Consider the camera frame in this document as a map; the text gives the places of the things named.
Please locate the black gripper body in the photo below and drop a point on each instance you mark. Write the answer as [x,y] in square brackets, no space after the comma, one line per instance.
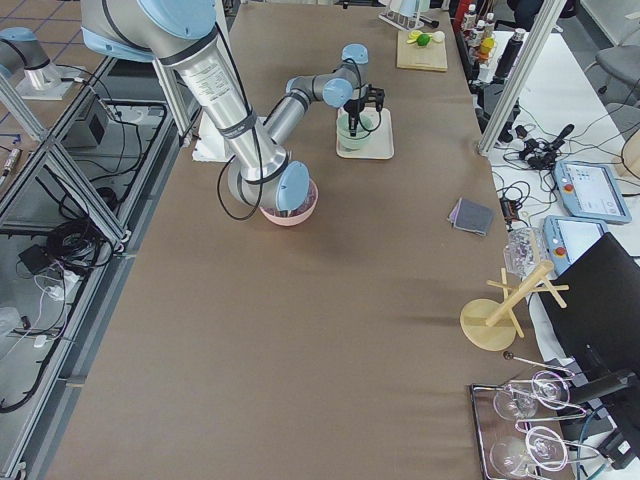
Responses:
[352,108]

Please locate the teach pendant tablet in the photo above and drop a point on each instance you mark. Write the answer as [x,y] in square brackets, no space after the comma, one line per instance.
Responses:
[568,238]
[590,191]

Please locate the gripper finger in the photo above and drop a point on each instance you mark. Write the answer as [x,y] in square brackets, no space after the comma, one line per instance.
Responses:
[353,122]

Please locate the black water bottle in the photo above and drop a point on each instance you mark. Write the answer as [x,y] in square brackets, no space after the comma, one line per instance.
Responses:
[509,55]

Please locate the wine glass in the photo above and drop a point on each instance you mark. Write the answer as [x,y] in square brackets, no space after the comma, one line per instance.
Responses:
[540,451]
[520,399]

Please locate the aluminium frame post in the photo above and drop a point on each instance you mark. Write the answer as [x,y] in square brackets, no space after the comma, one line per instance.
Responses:
[537,18]

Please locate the pink bowl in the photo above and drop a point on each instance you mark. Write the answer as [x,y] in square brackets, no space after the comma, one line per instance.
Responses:
[294,217]

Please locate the grey folded cloth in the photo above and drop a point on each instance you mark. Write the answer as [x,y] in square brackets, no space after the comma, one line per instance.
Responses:
[471,217]

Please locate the wooden mug tree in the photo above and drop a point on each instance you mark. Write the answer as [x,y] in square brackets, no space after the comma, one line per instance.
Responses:
[492,325]

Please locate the cream rabbit tray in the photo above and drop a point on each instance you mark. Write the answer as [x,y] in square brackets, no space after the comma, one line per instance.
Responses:
[381,145]

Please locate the green lime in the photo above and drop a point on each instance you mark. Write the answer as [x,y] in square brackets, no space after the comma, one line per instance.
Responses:
[423,39]

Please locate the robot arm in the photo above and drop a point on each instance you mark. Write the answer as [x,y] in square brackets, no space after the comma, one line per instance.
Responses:
[185,37]
[21,50]

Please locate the wooden cutting board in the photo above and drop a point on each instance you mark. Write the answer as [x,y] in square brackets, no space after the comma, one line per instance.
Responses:
[429,58]

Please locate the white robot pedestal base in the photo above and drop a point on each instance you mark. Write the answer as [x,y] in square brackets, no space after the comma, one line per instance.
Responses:
[210,146]

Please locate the white garlic bulb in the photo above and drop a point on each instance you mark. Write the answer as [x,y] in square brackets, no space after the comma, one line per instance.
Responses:
[438,36]

